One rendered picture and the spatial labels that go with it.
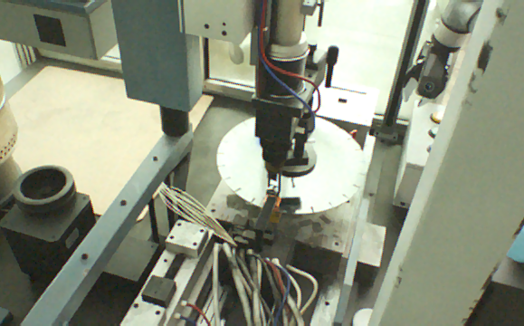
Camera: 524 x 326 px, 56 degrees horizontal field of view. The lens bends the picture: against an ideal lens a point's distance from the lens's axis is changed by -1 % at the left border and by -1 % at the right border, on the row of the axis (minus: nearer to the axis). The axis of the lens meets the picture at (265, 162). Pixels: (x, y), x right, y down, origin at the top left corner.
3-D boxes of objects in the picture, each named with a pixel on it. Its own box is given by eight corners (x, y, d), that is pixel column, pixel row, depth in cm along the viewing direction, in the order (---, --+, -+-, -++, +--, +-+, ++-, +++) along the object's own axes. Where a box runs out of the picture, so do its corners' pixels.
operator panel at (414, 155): (402, 140, 148) (414, 99, 138) (439, 148, 146) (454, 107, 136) (392, 205, 128) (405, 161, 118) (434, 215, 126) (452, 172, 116)
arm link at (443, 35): (471, 39, 104) (434, 25, 105) (462, 54, 108) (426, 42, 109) (475, 18, 108) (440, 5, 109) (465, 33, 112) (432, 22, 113)
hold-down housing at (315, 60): (294, 124, 98) (304, 32, 85) (316, 132, 97) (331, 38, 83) (282, 140, 94) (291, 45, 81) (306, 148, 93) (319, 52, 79)
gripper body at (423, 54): (444, 67, 122) (467, 30, 113) (439, 91, 118) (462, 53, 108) (415, 57, 123) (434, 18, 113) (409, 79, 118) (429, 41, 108)
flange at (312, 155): (298, 136, 115) (299, 127, 113) (327, 164, 108) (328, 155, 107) (257, 150, 110) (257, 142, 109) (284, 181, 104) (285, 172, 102)
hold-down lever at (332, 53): (308, 38, 84) (301, 43, 82) (342, 43, 82) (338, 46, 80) (307, 82, 88) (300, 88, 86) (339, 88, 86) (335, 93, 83)
